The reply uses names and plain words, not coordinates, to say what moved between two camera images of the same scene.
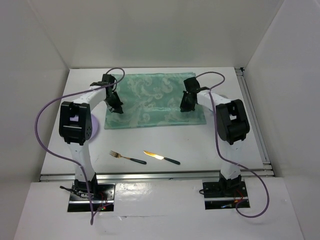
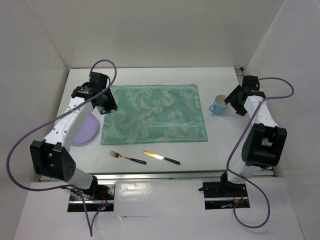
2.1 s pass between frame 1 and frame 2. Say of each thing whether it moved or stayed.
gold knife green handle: stayed
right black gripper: moved
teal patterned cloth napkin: moved
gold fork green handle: stayed
